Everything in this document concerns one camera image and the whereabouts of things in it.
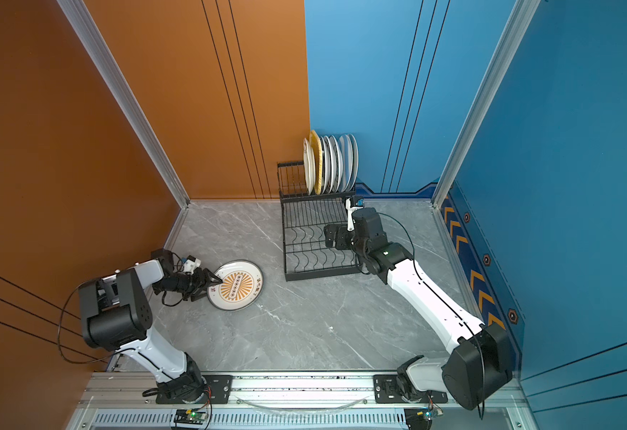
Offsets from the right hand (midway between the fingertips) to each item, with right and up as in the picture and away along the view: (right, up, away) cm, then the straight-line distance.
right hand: (339, 227), depth 80 cm
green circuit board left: (-40, -50, -9) cm, 65 cm away
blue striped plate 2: (+3, +22, +10) cm, 24 cm away
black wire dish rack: (-13, +4, +32) cm, 35 cm away
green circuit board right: (+21, -51, -9) cm, 56 cm away
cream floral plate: (-9, +19, +3) cm, 21 cm away
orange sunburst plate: (-34, -20, +14) cm, 42 cm away
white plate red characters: (-4, +20, +3) cm, 20 cm away
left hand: (-42, -20, +14) cm, 48 cm away
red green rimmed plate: (-2, +20, +4) cm, 20 cm away
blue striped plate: (+10, +28, +39) cm, 49 cm away
